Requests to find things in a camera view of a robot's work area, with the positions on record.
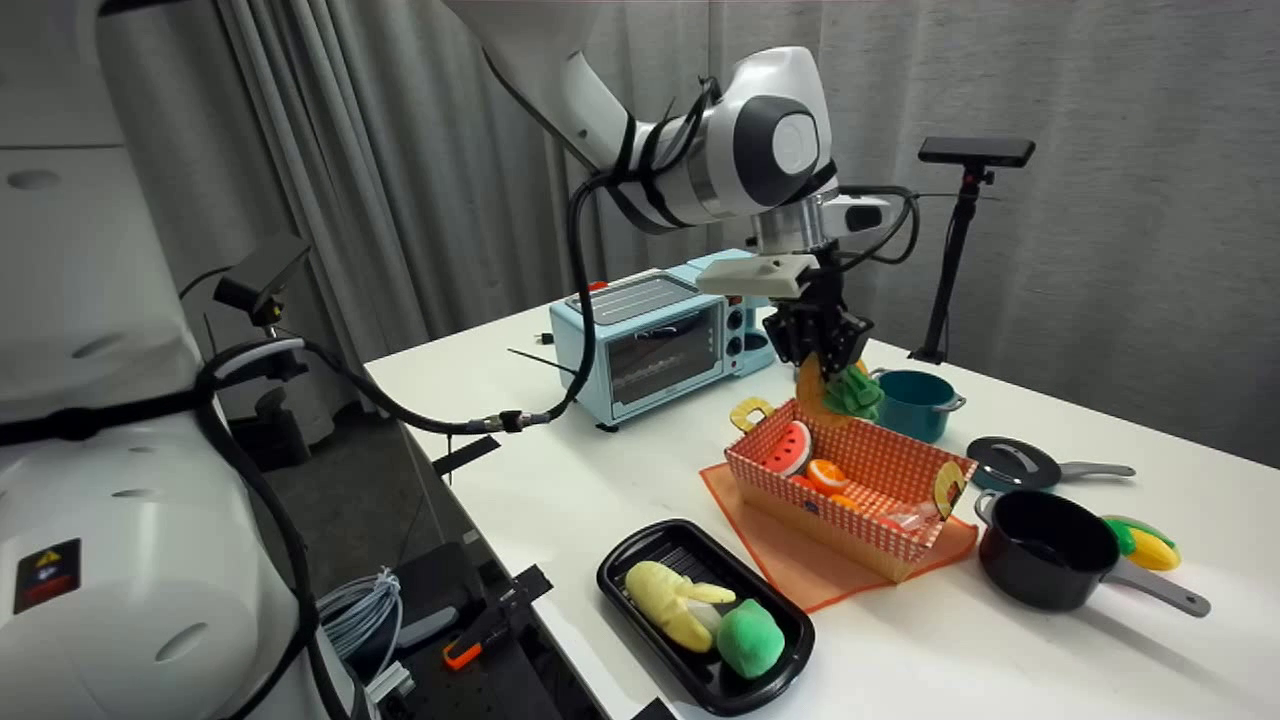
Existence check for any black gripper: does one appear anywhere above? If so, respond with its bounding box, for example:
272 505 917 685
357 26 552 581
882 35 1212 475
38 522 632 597
764 244 877 379

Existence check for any black camera bar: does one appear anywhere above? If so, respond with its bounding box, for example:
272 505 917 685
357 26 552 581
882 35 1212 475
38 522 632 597
917 131 1041 171

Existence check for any yellow toy corn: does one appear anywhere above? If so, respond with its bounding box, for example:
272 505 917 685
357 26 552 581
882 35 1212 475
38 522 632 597
1100 511 1183 578

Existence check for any orange pineapple plush toy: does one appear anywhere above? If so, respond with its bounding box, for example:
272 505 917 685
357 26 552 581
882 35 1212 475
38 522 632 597
793 352 889 424

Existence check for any black ridged tray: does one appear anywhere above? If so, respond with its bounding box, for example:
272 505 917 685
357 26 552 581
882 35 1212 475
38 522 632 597
591 515 821 716

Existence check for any grey curtain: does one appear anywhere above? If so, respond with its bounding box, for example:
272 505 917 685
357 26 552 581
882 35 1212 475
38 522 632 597
212 0 1280 465

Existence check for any light blue toaster oven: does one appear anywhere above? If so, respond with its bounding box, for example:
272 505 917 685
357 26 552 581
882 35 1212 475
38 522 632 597
550 247 786 432

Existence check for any yellow plush banana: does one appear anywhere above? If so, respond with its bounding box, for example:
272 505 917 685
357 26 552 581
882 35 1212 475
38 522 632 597
619 555 740 655

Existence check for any small black box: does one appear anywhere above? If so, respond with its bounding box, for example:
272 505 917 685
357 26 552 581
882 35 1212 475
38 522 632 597
253 386 311 469

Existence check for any orange clamp handle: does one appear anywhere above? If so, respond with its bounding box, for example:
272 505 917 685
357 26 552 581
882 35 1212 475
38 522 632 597
442 633 488 674

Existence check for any orange plastic basket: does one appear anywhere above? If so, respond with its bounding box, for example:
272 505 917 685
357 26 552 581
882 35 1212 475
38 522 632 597
722 397 985 585

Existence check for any teal toy pot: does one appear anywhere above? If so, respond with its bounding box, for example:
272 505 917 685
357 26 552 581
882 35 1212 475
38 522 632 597
873 368 967 447

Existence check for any green plush vegetable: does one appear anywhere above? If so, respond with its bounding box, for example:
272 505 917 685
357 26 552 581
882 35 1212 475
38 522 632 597
713 597 790 682

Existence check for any black tripod stand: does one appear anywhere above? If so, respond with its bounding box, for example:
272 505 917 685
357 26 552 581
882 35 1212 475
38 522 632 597
907 159 996 368

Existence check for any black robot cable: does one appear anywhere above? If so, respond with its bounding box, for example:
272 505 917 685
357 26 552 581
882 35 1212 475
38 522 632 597
194 81 725 435

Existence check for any white cabinet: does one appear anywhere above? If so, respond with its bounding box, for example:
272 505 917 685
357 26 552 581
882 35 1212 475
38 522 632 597
0 0 217 404

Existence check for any orange slice toy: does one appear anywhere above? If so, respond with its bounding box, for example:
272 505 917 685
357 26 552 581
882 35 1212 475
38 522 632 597
806 458 853 495

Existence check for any black toy saucepan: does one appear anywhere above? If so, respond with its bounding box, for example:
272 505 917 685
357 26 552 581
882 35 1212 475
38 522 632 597
977 489 1217 621

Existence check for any grey cable bundle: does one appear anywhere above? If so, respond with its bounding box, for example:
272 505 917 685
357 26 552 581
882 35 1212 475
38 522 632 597
317 569 408 676

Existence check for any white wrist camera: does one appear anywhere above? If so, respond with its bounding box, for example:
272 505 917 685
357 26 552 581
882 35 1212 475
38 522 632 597
691 247 821 299

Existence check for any watermelon slice toy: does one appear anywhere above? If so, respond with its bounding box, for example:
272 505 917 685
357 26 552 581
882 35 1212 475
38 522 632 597
764 416 815 481

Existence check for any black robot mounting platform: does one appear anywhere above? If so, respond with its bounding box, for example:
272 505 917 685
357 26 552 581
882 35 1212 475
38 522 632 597
212 377 615 720

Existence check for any black oven power cord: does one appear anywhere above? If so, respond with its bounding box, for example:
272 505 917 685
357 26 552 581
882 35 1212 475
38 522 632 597
505 345 586 379

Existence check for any white robot pedestal cover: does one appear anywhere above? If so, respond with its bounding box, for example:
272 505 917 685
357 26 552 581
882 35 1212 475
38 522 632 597
0 313 333 720

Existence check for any black tape piece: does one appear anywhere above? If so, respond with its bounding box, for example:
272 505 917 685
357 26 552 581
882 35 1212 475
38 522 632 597
427 432 505 484
507 566 562 603

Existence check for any small black mounted device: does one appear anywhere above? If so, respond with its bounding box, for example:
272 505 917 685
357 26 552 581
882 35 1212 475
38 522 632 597
212 273 291 332

